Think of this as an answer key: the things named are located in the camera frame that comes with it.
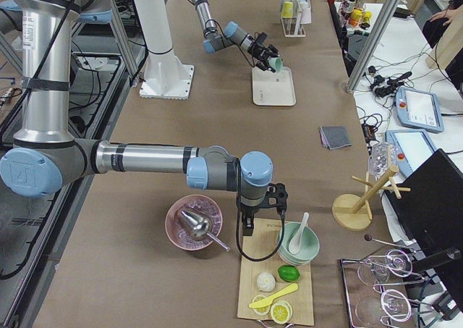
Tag green lime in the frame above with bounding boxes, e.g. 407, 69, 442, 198
277, 264, 300, 282

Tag bamboo cutting board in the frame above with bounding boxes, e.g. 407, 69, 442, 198
237, 217, 315, 324

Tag light blue cup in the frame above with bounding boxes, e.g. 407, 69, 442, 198
297, 0, 310, 12

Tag white wire cup rack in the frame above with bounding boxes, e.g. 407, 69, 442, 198
279, 0, 306, 38

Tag pink cup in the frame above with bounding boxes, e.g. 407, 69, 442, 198
300, 7, 312, 25

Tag wire glass rack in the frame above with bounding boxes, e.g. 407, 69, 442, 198
338, 233, 463, 328

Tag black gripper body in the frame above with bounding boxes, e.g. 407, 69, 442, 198
249, 39, 279, 67
237, 197, 263, 223

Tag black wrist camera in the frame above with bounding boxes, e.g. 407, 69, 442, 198
255, 33, 267, 46

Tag cream rabbit tray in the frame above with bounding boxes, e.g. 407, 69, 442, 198
252, 67, 296, 106

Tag aluminium frame post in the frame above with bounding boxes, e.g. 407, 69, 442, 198
346, 0, 400, 94

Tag green top bowl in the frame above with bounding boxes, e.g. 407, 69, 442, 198
278, 222, 320, 266

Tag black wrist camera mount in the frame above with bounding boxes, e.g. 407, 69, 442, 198
266, 183, 288, 214

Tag bottles group on side table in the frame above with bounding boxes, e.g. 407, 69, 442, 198
338, 0, 372, 30

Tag black monitor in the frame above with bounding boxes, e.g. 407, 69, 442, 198
386, 149, 462, 256

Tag steel cone jigger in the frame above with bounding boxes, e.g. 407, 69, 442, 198
177, 207, 230, 251

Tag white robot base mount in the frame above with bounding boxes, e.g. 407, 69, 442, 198
133, 0, 195, 100

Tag blue teach pendant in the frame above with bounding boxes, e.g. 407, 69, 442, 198
395, 86, 444, 133

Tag wooden mug tree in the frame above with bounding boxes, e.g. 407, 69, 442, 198
332, 165, 411, 231

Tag white steamed bun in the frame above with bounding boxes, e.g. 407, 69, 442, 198
256, 272, 276, 293

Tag clear glass mug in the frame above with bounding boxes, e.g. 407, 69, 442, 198
368, 142, 397, 179

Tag yellow cup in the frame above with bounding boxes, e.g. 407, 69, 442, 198
281, 1, 294, 19

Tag lemon slice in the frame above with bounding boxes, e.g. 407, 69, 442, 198
270, 300, 293, 324

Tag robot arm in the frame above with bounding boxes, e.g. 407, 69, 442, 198
191, 0, 283, 72
1, 0, 281, 236

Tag pink ribbed bowl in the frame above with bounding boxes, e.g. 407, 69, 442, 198
165, 195, 223, 251

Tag lower stacked bowls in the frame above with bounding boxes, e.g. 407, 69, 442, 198
277, 246, 312, 266

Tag white ceramic spoon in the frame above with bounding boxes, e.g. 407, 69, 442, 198
288, 211, 310, 255

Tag yellow plastic knife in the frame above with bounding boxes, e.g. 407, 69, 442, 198
248, 283, 299, 309

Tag person in black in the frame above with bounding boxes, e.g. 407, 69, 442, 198
422, 4, 462, 48

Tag grey blue cup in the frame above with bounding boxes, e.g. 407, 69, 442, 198
279, 0, 290, 11

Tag sage green cup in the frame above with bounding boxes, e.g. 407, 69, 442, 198
267, 56, 283, 73

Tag grey folded cloth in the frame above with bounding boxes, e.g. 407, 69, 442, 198
319, 126, 352, 150

